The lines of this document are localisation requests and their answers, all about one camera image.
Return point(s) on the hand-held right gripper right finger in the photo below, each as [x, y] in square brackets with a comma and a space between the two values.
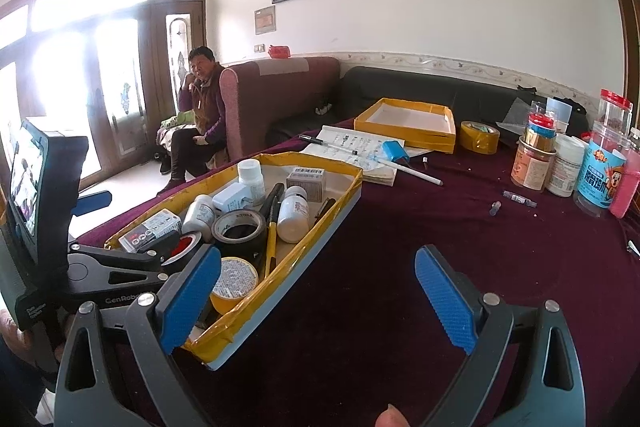
[445, 297]

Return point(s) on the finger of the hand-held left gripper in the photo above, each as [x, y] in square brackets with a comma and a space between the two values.
[92, 203]
[125, 264]

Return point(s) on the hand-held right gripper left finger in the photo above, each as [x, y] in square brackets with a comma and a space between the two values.
[190, 297]

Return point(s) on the white and blue medicine box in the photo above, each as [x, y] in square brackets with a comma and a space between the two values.
[150, 227]

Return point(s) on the small yellow tape roll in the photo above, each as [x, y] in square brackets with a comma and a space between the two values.
[232, 279]

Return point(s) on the red-core black tape roll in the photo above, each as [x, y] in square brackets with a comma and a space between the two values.
[187, 242]

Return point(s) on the small white pill bottle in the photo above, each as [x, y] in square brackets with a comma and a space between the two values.
[197, 217]

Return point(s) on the large black tape roll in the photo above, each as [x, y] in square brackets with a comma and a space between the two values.
[240, 217]

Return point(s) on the yellow and black cutter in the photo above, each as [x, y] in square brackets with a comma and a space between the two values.
[271, 247]

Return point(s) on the white plastic adapter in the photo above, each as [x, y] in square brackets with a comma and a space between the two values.
[230, 197]

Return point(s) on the large yellow-edged cardboard tray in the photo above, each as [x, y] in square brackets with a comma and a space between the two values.
[292, 257]

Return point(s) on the pale pink medicine box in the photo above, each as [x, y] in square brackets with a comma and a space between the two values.
[306, 184]

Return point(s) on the person's right hand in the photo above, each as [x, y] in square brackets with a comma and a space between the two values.
[395, 417]

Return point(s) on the person's left hand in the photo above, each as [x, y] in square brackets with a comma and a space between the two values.
[12, 332]

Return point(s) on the maroon tablecloth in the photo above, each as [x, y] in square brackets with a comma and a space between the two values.
[450, 227]

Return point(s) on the white pen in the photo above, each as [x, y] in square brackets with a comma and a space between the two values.
[415, 173]

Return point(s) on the orange plastic jar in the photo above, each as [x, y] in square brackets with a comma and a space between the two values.
[530, 169]

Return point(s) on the small blue box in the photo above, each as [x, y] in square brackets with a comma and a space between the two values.
[394, 152]

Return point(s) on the yellow packing tape roll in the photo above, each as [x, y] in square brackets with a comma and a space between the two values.
[479, 139]

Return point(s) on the wooden glass door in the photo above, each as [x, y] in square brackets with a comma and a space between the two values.
[160, 57]

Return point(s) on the white plastic jar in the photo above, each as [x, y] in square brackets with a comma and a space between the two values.
[565, 167]

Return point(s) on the open paper notebook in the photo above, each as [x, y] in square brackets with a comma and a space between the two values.
[345, 144]

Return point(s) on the small yellow-edged cardboard tray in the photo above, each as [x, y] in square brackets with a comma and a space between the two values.
[405, 114]

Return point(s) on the clear plastic bag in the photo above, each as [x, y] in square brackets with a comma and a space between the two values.
[515, 119]

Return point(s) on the blue label clear jar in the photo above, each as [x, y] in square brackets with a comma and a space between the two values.
[600, 179]

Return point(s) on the black pen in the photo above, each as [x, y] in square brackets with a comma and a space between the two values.
[325, 143]

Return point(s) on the pink plastic container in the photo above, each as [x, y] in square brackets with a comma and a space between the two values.
[627, 197]

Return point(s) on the brown sofa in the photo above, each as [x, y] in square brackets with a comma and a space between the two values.
[280, 102]

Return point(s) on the black leather sofa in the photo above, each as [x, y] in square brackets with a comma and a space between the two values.
[400, 84]

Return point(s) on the pale plastic cup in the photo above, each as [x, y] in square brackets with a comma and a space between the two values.
[559, 112]

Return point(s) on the black bag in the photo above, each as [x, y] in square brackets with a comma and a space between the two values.
[577, 114]

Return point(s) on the red packet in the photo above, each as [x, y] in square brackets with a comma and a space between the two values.
[279, 52]

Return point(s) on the red lid clear jar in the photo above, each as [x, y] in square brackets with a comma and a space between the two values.
[616, 112]

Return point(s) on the wall socket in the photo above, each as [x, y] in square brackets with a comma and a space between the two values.
[260, 47]

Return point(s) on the small wall plaque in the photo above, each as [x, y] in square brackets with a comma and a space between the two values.
[265, 18]

